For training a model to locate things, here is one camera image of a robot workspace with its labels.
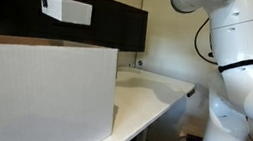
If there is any black computer monitor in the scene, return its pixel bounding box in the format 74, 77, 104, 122
0, 0, 153, 59

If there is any small white box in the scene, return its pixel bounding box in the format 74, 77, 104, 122
37, 0, 95, 27

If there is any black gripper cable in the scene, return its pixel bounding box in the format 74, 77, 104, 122
190, 15, 227, 66

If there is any white storage box with handle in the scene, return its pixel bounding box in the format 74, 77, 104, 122
0, 30, 126, 141

